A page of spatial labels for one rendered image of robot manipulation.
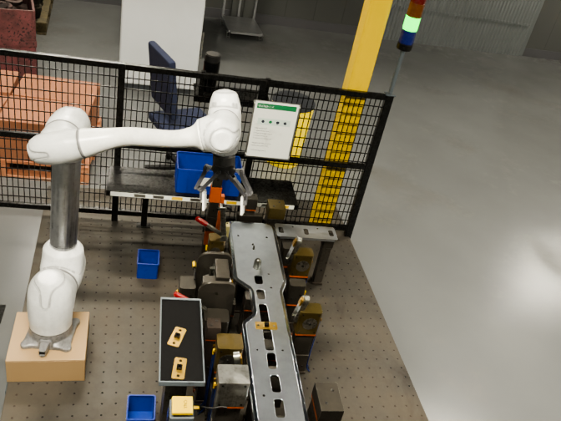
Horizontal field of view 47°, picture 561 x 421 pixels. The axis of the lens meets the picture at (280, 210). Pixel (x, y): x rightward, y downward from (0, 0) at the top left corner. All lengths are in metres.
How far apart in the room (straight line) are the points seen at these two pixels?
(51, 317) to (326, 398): 1.02
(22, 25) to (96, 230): 2.97
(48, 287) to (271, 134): 1.30
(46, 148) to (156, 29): 4.06
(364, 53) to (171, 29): 3.34
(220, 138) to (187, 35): 4.33
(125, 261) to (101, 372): 0.67
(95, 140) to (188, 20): 4.06
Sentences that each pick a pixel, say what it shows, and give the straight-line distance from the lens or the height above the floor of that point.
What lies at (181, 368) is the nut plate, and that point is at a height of 1.17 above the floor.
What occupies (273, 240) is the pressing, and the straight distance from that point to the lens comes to 2.86.
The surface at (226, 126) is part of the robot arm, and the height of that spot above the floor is 1.83.
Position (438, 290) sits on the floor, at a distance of 4.60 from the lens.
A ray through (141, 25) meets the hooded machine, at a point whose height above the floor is 0.64.
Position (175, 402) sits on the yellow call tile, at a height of 1.16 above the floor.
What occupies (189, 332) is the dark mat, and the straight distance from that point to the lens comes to 2.15.
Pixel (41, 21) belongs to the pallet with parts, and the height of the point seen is 0.13.
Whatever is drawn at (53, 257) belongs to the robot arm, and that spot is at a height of 1.06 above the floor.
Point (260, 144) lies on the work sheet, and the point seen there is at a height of 1.22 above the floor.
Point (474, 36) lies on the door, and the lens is 9.86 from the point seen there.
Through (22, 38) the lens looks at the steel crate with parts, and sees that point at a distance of 5.98.
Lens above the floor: 2.69
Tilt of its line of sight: 33 degrees down
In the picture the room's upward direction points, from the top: 13 degrees clockwise
